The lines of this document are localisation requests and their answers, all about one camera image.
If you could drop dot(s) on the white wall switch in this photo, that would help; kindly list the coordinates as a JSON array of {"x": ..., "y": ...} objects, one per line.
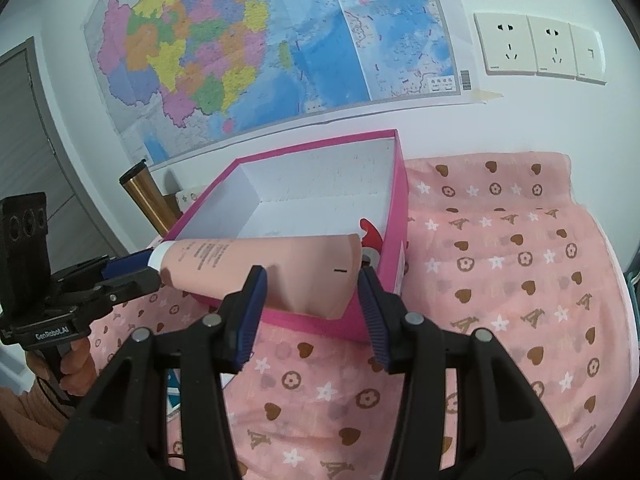
[{"x": 590, "y": 55}]

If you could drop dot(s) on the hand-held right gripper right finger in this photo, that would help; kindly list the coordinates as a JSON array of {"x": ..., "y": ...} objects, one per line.
[{"x": 372, "y": 310}]

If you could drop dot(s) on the gold thermos cup black lid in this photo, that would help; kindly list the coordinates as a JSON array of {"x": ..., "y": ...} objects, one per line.
[{"x": 147, "y": 195}]

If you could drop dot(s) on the wall map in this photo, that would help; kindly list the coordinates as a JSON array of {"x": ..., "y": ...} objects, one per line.
[{"x": 225, "y": 60}]

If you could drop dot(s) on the pink printed cloth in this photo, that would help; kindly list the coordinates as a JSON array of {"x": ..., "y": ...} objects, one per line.
[{"x": 500, "y": 285}]

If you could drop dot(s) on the person's left hand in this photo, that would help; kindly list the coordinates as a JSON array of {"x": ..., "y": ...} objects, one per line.
[{"x": 77, "y": 367}]

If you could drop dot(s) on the person's left forearm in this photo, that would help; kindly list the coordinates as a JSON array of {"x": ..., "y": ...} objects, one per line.
[{"x": 25, "y": 420}]

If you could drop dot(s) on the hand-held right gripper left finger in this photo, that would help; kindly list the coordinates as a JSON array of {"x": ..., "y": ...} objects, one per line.
[{"x": 250, "y": 315}]

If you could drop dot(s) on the pink cardboard box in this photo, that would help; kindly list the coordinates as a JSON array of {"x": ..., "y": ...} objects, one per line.
[{"x": 320, "y": 175}]

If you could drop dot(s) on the white patterned box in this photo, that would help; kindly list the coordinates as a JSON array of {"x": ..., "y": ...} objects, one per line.
[{"x": 192, "y": 195}]

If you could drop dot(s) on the blue packet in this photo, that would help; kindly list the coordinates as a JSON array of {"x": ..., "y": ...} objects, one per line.
[{"x": 173, "y": 390}]

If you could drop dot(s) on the white wall socket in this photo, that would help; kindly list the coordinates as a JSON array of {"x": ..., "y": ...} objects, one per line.
[
  {"x": 505, "y": 42},
  {"x": 555, "y": 47}
]

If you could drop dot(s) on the large peach tube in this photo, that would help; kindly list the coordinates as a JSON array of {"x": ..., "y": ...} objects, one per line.
[{"x": 280, "y": 265}]

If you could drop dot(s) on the red plastic item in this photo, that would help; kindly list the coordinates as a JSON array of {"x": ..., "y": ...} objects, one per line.
[{"x": 372, "y": 240}]

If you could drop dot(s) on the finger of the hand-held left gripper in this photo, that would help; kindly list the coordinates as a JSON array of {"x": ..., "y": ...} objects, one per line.
[
  {"x": 130, "y": 282},
  {"x": 125, "y": 263}
]

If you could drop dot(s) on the grey door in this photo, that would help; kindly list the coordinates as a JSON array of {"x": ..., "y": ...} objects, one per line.
[{"x": 45, "y": 135}]

